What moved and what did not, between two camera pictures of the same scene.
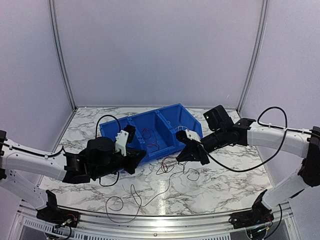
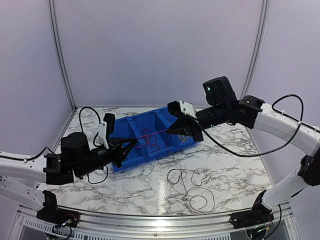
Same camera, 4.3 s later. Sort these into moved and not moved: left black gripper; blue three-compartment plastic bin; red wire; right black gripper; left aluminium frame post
Moved: left black gripper; red wire; right black gripper
Not moved: blue three-compartment plastic bin; left aluminium frame post
